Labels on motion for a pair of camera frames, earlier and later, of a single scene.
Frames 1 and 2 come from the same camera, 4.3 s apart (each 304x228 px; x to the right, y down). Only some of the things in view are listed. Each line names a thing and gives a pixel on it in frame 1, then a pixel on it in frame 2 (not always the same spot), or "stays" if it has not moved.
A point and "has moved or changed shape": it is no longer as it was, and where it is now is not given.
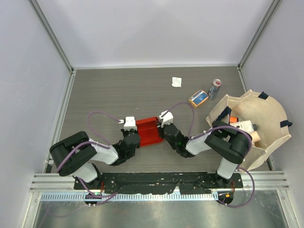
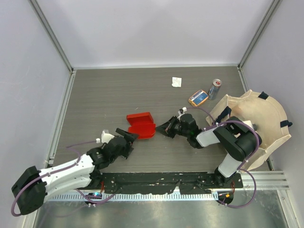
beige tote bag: x=272 y=128 stays
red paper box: x=148 y=130 has moved or changed shape
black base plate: x=192 y=183 stays
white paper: x=176 y=82 stays
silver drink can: x=213 y=92 stays
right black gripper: x=161 y=129 → x=166 y=128
